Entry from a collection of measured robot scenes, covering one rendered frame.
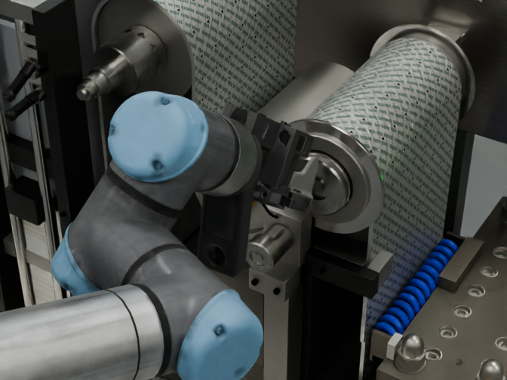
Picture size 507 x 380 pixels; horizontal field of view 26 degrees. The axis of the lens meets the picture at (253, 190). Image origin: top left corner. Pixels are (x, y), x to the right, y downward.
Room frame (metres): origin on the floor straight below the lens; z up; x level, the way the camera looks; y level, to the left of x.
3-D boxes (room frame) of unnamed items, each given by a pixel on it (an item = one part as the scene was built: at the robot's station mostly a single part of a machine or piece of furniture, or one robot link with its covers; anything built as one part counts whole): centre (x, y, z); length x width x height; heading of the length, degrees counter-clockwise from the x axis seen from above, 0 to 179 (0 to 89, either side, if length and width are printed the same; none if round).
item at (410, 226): (1.07, -0.19, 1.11); 0.23 x 0.01 x 0.18; 148
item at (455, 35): (1.25, -0.24, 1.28); 0.06 x 0.05 x 0.02; 148
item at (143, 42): (1.11, 0.14, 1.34); 0.06 x 0.06 x 0.06; 58
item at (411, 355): (0.92, -0.19, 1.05); 0.04 x 0.04 x 0.04
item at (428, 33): (1.21, -0.21, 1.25); 0.15 x 0.01 x 0.15; 58
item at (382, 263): (0.97, -0.15, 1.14); 0.04 x 0.02 x 0.03; 148
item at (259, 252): (0.95, -0.01, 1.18); 0.04 x 0.02 x 0.04; 58
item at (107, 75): (1.06, 0.18, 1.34); 0.06 x 0.03 x 0.03; 148
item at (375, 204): (1.00, -0.08, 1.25); 0.15 x 0.01 x 0.15; 58
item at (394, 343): (0.94, -0.17, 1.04); 0.02 x 0.01 x 0.02; 148
